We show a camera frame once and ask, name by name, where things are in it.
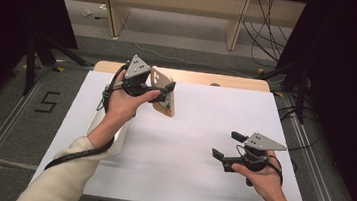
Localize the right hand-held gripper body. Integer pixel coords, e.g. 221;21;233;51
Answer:
229;130;289;190

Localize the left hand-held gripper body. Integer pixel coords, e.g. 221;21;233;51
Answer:
120;53;159;100

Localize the white plastic bin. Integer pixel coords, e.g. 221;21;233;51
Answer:
83;104;133;160

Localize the person's left hand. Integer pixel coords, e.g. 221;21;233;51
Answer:
102;67;164;130

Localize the person's right hand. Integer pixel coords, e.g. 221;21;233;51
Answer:
227;146;296;201

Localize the white table cover sheet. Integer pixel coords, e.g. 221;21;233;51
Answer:
29;65;319;201

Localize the wooden table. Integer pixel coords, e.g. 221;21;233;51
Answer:
92;58;272;93

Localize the black metal stand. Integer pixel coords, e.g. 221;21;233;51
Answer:
20;30;99;103
253;57;312;125

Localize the beige wooden shelf unit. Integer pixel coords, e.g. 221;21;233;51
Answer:
48;0;309;59

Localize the black curtain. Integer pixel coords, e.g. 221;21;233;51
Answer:
0;0;84;130
262;0;357;201

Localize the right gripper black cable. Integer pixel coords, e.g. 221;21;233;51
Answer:
232;144;287;186

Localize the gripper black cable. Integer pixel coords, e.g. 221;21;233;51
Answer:
44;54;131;179
232;144;287;186

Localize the white floor cable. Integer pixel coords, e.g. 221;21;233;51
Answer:
116;20;258;80

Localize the black floor cable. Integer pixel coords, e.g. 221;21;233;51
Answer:
273;104;325;155

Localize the aluminium floor rail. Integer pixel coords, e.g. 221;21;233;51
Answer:
0;61;53;201
273;93;357;201

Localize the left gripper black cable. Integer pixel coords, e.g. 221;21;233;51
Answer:
44;54;131;179

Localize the black hanging cable bundle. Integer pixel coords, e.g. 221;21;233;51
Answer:
238;0;299;71

